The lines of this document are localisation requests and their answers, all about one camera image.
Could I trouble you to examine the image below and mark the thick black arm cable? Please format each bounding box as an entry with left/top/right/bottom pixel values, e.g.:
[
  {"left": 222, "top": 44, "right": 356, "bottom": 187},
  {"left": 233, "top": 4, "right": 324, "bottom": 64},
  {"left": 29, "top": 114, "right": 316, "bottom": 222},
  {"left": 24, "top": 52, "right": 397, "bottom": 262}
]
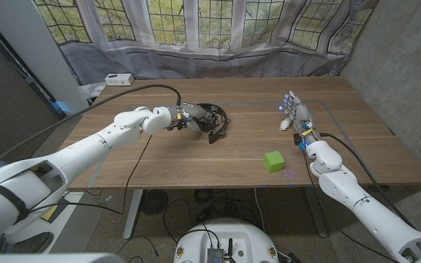
[
  {"left": 0, "top": 83, "right": 182, "bottom": 180},
  {"left": 319, "top": 131, "right": 416, "bottom": 231}
]

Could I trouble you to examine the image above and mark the white floor cable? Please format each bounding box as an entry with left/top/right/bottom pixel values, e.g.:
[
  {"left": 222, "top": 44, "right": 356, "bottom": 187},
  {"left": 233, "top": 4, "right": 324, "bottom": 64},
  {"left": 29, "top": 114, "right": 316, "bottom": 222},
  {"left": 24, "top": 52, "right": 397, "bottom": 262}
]
[{"left": 253, "top": 188, "right": 267, "bottom": 233}]

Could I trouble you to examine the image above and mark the printed window backdrop cloth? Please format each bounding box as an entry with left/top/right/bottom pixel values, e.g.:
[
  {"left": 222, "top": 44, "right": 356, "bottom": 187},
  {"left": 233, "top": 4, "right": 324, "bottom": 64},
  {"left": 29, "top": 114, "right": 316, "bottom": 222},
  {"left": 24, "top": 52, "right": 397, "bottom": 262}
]
[{"left": 33, "top": 0, "right": 379, "bottom": 85}]

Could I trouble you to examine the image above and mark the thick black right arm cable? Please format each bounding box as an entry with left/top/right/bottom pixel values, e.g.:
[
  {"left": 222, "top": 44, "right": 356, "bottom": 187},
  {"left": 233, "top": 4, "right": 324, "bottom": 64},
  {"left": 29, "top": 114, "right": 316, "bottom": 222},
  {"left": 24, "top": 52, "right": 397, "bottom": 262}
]
[{"left": 319, "top": 131, "right": 416, "bottom": 231}]

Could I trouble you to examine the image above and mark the white robot torso base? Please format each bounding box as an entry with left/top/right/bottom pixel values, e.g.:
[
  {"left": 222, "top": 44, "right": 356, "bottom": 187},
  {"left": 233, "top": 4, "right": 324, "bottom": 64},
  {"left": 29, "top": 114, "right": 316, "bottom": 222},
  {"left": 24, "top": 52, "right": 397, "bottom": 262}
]
[{"left": 173, "top": 218, "right": 280, "bottom": 263}]

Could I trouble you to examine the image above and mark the black round floor fan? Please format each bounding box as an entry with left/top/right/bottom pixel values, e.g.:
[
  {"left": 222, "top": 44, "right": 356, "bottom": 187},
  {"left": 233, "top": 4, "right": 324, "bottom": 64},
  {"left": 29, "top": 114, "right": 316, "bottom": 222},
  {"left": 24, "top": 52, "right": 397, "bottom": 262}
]
[{"left": 140, "top": 188, "right": 170, "bottom": 216}]

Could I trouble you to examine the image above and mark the white pillar panel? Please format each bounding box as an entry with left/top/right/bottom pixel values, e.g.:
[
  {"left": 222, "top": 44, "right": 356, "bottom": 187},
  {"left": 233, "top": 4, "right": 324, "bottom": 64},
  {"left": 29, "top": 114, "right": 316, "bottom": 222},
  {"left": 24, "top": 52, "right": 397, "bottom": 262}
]
[{"left": 0, "top": 0, "right": 90, "bottom": 116}]

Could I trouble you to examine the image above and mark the green cube block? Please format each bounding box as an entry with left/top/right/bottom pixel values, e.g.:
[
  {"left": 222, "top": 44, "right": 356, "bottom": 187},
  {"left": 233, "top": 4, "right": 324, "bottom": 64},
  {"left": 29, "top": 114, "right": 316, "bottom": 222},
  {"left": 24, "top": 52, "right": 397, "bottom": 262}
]
[{"left": 262, "top": 150, "right": 286, "bottom": 174}]

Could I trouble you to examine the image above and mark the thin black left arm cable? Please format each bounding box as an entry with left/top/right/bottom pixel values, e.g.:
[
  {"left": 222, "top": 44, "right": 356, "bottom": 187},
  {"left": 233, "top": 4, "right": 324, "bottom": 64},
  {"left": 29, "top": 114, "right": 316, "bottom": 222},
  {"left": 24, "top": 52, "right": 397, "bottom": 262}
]
[{"left": 27, "top": 134, "right": 153, "bottom": 216}]

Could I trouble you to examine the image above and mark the yellow and black pad device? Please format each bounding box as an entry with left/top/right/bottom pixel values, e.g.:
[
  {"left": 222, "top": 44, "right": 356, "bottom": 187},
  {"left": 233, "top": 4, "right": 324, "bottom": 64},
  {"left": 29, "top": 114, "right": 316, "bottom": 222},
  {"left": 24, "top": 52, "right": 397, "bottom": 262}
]
[{"left": 40, "top": 204, "right": 69, "bottom": 224}]

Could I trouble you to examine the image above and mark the white floor cabinet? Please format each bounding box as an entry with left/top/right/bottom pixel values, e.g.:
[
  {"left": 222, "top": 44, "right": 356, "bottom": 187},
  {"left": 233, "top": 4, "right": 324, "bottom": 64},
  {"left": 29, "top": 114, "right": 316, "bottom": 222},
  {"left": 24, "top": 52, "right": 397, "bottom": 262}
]
[{"left": 5, "top": 191, "right": 105, "bottom": 254}]

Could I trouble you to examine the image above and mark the white power strip box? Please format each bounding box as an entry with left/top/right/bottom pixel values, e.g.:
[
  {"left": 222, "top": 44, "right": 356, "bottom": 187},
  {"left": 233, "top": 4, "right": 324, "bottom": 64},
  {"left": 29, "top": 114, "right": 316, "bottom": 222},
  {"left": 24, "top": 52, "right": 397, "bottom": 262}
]
[{"left": 104, "top": 72, "right": 135, "bottom": 87}]

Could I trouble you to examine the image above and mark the black half-moon tambourine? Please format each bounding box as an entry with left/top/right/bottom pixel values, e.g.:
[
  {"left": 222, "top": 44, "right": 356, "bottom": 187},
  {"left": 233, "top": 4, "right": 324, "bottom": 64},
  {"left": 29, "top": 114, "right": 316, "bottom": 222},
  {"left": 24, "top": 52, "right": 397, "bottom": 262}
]
[{"left": 186, "top": 103, "right": 230, "bottom": 145}]

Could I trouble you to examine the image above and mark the grey table leg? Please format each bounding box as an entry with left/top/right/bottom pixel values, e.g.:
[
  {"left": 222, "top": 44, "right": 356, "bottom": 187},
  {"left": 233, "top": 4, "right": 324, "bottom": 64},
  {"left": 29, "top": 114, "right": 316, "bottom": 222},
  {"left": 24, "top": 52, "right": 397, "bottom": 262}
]
[{"left": 303, "top": 186, "right": 329, "bottom": 238}]

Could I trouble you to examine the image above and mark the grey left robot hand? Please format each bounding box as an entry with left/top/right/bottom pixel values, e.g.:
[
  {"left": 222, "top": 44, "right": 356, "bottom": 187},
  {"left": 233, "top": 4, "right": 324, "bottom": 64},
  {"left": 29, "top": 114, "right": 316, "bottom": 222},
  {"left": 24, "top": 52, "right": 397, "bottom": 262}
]
[{"left": 173, "top": 102, "right": 211, "bottom": 133}]

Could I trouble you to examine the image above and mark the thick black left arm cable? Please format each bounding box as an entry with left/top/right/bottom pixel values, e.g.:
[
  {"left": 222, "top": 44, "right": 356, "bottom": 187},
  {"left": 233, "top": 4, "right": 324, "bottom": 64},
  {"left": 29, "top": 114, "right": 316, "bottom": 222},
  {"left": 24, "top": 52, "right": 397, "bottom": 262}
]
[{"left": 0, "top": 83, "right": 182, "bottom": 180}]

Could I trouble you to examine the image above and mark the white table leg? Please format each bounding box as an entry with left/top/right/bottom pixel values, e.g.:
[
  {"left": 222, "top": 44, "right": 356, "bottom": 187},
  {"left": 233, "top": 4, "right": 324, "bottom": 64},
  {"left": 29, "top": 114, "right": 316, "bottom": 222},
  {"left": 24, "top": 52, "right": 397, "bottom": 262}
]
[{"left": 123, "top": 188, "right": 144, "bottom": 240}]

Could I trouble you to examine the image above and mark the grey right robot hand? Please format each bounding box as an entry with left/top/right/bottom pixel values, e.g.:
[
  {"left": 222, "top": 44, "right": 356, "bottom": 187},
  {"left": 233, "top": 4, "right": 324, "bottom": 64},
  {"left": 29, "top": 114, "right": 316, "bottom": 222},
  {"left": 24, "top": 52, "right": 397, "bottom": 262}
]
[{"left": 278, "top": 90, "right": 314, "bottom": 134}]

